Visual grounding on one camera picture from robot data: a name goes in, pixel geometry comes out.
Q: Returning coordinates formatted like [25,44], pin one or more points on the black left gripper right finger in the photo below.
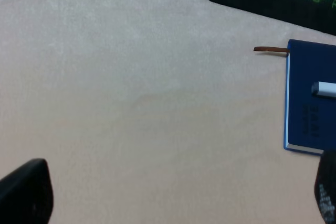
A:
[324,188]

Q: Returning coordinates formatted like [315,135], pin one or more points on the brown ribbon bookmark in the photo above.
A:
[272,51]

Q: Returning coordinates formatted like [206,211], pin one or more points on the white marker pen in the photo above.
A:
[324,89]

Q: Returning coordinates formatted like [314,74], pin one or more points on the dark blue notebook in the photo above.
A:
[309,124]

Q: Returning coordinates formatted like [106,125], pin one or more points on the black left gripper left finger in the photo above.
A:
[27,194]

